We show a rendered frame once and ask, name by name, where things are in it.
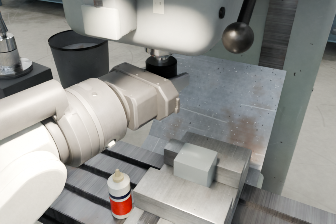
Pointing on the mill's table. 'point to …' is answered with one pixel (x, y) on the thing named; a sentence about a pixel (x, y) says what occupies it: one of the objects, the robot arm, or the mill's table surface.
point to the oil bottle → (120, 195)
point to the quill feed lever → (244, 20)
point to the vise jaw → (181, 199)
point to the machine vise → (234, 164)
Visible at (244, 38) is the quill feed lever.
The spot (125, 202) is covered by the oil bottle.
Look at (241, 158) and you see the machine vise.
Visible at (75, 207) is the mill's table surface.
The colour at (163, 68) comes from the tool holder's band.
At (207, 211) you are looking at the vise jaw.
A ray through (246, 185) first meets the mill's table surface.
